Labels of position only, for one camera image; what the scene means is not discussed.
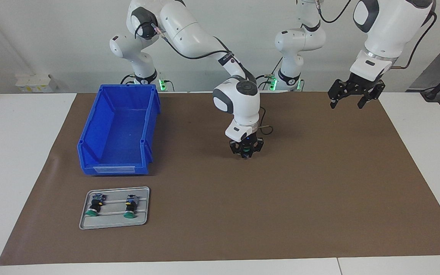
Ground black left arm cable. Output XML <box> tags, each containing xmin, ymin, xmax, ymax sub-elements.
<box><xmin>315</xmin><ymin>0</ymin><xmax>437</xmax><ymax>70</ymax></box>

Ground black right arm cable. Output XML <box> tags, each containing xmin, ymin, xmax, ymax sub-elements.
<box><xmin>136</xmin><ymin>21</ymin><xmax>274</xmax><ymax>135</ymax></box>

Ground white box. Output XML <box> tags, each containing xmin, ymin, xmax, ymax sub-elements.
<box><xmin>15</xmin><ymin>74</ymin><xmax>57</xmax><ymax>93</ymax></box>

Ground grey metal tray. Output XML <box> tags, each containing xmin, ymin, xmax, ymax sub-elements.
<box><xmin>79</xmin><ymin>186</ymin><xmax>150</xmax><ymax>230</ymax></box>

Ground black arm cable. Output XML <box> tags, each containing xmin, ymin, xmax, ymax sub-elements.
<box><xmin>315</xmin><ymin>0</ymin><xmax>437</xmax><ymax>70</ymax></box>
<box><xmin>136</xmin><ymin>21</ymin><xmax>274</xmax><ymax>135</ymax></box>

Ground blue plastic storage bin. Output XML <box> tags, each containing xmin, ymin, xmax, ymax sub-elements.
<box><xmin>77</xmin><ymin>84</ymin><xmax>162</xmax><ymax>175</ymax></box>

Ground brown table mat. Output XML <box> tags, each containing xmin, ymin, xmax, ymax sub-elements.
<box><xmin>0</xmin><ymin>91</ymin><xmax>440</xmax><ymax>266</ymax></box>

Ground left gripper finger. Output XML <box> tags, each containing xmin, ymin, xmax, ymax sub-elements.
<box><xmin>328</xmin><ymin>79</ymin><xmax>352</xmax><ymax>109</ymax></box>
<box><xmin>358</xmin><ymin>82</ymin><xmax>386</xmax><ymax>109</ymax></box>

